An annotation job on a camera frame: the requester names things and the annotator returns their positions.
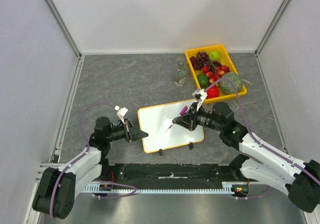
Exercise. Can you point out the white slotted cable duct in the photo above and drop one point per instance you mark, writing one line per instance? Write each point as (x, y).
(98, 189)

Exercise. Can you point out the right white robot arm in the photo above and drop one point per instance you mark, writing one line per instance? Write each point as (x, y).
(297, 179)

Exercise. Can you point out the red apple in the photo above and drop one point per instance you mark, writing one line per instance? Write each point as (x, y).
(213, 92)

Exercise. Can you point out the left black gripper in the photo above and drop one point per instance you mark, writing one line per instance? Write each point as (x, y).
(132, 133)

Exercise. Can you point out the green avocado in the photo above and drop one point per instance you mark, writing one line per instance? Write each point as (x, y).
(203, 80)

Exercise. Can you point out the clear glass bottle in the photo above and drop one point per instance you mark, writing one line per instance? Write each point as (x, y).
(180, 74)

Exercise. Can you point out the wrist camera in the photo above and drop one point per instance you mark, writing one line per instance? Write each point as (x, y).
(121, 112)
(200, 95)

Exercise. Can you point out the yellow fruit tray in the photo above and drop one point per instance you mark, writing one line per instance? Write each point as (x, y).
(224, 60)

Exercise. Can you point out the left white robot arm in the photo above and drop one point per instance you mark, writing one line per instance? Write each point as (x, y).
(59, 187)

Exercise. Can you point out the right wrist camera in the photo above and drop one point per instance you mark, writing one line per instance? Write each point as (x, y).
(200, 95)

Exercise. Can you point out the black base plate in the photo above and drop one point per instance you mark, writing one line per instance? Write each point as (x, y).
(134, 172)

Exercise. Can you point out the green apple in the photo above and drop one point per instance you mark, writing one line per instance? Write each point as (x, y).
(214, 55)

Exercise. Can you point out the purple grape bunch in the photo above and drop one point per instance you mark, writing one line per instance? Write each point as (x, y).
(199, 60)

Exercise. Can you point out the red cherry bunch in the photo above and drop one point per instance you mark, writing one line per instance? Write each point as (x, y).
(214, 70)

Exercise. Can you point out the yellow framed whiteboard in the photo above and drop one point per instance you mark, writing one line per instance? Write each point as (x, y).
(154, 120)

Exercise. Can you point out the magenta marker cap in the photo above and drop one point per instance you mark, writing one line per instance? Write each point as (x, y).
(183, 111)

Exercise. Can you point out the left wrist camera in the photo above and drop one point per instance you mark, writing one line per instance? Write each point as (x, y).
(121, 112)

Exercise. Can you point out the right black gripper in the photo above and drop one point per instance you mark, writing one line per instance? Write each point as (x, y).
(192, 120)

